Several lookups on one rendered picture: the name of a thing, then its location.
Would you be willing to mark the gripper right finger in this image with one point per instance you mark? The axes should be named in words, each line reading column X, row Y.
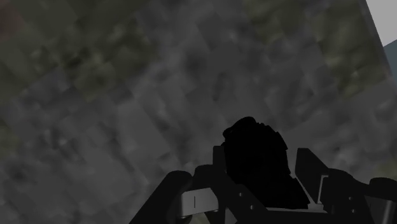
column 339, row 189

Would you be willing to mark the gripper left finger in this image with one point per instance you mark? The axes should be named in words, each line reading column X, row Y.
column 204, row 178

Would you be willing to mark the black lumpy object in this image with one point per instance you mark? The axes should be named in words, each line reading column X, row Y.
column 257, row 161

